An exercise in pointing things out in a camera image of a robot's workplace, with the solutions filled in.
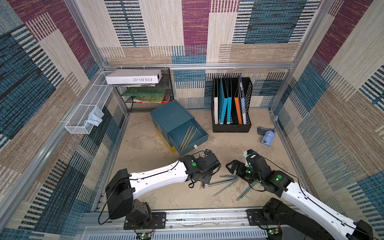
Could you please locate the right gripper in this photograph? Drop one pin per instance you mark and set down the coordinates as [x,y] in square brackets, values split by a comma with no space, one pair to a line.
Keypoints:
[240,167]

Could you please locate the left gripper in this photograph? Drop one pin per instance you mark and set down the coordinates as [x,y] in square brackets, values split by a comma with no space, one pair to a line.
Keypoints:
[207,180]

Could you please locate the yellow bottom drawer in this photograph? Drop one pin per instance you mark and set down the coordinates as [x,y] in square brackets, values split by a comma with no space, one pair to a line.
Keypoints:
[171,149]

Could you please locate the teal drawer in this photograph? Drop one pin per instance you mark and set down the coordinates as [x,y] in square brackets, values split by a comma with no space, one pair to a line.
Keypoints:
[176,136]

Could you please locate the teal drawer cabinet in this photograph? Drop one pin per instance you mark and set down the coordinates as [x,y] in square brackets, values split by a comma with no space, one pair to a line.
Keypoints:
[170,116]

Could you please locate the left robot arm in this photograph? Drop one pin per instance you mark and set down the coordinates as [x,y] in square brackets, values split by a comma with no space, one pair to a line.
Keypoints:
[124,190]

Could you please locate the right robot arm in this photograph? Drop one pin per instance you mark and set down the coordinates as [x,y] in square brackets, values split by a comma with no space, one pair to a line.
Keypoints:
[296,207]

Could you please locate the teal pencil pair right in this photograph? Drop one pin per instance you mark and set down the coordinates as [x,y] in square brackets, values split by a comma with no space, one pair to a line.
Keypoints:
[247,190]

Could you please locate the teal pencil diagonal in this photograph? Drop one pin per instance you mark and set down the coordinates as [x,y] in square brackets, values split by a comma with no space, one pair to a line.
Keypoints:
[226,187]

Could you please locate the teal pencil pair horizontal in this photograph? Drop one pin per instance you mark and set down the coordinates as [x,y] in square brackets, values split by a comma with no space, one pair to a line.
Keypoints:
[229,176]

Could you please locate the blue white stapler device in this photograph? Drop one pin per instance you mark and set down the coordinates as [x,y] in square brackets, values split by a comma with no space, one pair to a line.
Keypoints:
[268,134]

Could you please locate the black mesh file organizer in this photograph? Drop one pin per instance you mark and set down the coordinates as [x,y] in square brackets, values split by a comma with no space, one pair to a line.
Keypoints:
[237,87]

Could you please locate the orange folder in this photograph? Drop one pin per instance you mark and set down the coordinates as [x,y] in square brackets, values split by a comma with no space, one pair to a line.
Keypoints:
[238,110]

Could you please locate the teal folder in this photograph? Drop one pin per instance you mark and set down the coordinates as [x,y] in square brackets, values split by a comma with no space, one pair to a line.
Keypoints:
[223,101]

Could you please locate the green book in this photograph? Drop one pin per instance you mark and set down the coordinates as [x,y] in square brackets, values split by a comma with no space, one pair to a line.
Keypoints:
[145,91]

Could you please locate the light blue cloth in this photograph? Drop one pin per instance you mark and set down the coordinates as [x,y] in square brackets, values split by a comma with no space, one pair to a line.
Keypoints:
[95,117]

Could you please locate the white FOLIO box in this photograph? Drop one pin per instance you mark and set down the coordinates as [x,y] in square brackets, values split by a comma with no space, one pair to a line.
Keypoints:
[131,76]

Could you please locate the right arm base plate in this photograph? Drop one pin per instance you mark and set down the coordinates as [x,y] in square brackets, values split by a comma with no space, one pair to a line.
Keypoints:
[261,217]

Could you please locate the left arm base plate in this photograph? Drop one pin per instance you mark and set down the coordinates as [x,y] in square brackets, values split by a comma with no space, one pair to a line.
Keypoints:
[156,220]

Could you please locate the black wire shelf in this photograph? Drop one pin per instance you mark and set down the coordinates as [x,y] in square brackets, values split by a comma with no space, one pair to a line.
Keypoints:
[166,81]

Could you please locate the white wire basket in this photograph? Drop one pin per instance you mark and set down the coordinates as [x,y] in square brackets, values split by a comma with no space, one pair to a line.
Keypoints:
[97,95]

